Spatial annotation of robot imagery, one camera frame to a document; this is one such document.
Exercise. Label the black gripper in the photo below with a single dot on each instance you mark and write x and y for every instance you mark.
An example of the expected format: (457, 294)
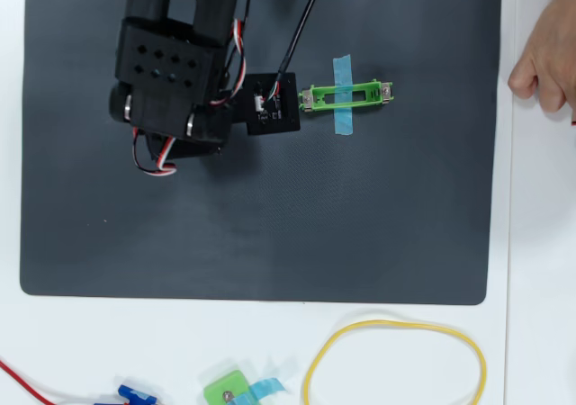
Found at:
(186, 146)

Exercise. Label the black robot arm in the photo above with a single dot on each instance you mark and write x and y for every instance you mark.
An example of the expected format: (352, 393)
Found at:
(180, 27)

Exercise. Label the green battery holder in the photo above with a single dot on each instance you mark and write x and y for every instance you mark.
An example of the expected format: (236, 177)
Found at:
(324, 103)

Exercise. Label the blue tape strip on holder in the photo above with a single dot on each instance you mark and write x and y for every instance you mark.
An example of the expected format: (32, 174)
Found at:
(344, 69)

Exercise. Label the bare human hand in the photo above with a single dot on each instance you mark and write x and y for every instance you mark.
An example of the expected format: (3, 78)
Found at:
(549, 63)

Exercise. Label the dark grey textured mat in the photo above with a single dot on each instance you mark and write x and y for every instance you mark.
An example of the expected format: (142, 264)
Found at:
(225, 220)

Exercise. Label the small green printed block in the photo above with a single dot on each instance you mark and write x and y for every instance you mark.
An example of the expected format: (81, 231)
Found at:
(225, 384)

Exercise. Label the blue tape on block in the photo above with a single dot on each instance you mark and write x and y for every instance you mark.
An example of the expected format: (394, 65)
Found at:
(267, 387)

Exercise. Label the yellow rubber band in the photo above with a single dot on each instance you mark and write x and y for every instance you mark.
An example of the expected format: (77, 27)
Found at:
(391, 321)

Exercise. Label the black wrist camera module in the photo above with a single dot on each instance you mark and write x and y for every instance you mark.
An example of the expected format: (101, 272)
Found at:
(279, 119)

